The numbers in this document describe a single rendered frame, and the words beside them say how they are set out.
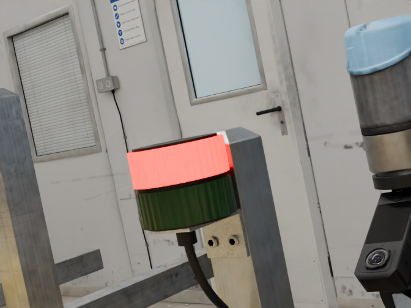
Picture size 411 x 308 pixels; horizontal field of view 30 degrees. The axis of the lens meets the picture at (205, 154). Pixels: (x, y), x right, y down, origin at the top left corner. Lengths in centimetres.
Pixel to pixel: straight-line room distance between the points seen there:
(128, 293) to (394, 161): 30
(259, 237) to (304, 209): 345
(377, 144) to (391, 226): 8
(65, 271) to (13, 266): 39
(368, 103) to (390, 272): 17
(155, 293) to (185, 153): 41
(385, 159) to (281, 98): 315
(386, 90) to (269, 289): 32
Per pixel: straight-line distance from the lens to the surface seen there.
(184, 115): 441
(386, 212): 78
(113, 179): 502
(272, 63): 392
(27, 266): 67
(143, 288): 82
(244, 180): 48
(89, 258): 109
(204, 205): 44
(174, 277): 85
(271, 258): 50
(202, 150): 44
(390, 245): 74
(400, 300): 82
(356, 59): 77
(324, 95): 374
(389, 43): 76
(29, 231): 68
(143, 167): 44
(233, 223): 48
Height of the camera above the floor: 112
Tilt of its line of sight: 3 degrees down
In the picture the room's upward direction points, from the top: 11 degrees counter-clockwise
